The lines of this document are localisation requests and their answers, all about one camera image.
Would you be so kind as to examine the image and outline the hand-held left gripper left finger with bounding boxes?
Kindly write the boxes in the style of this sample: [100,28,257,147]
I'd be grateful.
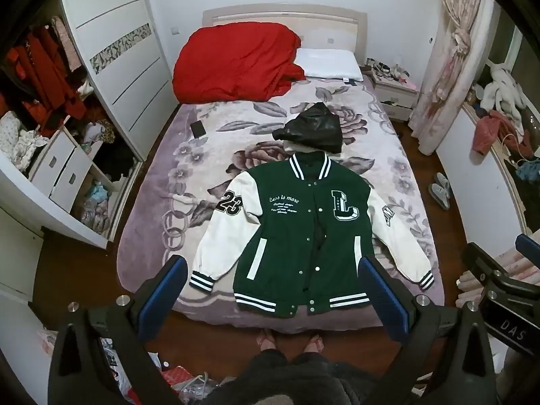
[48,255,188,405]

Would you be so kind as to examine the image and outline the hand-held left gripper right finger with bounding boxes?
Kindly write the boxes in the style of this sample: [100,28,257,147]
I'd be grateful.
[358,255,498,405]

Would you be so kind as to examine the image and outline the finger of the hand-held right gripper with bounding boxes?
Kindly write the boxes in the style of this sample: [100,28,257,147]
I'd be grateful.
[515,233,540,264]
[461,242,511,290]

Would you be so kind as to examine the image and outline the green and white varsity jacket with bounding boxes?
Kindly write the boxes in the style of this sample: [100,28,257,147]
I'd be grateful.
[189,152,435,319]

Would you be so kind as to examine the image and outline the pile of pastel clothes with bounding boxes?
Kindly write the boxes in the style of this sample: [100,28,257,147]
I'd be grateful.
[79,181,115,234]

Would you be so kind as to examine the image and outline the red hanging clothes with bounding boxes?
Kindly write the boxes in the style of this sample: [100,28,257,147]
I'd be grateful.
[6,25,88,132]

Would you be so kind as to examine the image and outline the grey slipper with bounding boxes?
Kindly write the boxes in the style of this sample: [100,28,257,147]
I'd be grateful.
[434,172,455,197]
[428,182,450,210]

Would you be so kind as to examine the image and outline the person's right foot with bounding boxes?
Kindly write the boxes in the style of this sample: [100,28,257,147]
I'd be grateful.
[304,332,326,354]

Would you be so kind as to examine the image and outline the person's foot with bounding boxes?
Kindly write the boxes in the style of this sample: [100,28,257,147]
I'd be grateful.
[256,330,278,352]
[304,332,326,354]

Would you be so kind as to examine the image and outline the person's left foot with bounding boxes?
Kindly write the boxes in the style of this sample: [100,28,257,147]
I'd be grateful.
[256,330,278,352]

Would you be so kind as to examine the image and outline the red cloth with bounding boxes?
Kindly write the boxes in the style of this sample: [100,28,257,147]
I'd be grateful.
[471,112,504,155]

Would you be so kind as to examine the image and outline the person's dark fluffy clothing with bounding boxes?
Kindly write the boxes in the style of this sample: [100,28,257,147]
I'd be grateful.
[206,347,391,405]

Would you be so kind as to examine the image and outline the purple floral blanket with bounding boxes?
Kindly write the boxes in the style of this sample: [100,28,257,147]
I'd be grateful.
[116,77,446,330]

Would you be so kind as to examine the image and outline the white wardrobe drawer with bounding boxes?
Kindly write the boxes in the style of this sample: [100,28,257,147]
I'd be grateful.
[50,147,94,210]
[31,129,79,187]

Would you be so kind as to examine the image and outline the white plush toy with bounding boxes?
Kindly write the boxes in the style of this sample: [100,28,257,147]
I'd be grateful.
[481,63,531,113]

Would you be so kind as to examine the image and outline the white wardrobe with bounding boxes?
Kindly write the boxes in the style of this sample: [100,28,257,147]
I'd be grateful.
[0,0,181,302]

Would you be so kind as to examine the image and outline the leopard print cloth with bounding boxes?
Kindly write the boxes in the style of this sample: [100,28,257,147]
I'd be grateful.
[81,118,115,145]

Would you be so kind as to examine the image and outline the white nightstand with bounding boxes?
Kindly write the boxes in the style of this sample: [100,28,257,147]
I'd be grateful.
[371,74,421,122]

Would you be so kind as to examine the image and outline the black leather jacket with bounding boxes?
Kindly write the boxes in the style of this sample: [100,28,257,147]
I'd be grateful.
[272,102,343,155]

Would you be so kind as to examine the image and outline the pink floral curtain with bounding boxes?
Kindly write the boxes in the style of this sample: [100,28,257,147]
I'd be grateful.
[407,0,495,157]

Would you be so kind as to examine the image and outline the white floral folded cloth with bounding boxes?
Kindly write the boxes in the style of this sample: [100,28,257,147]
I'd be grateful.
[0,112,50,170]

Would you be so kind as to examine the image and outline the clutter of small bottles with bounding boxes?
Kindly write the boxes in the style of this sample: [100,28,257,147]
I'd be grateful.
[365,59,413,84]

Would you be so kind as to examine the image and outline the white sliding wardrobe door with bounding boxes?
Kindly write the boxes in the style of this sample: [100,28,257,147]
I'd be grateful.
[59,0,180,162]

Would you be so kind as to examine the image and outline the red duvet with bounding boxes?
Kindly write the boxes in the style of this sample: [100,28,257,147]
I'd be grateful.
[172,25,307,104]

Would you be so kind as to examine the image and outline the white pillow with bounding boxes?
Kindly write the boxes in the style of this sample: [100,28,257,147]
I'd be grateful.
[295,48,364,82]

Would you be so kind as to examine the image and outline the beige bed headboard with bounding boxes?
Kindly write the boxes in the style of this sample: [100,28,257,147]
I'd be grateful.
[202,4,369,65]

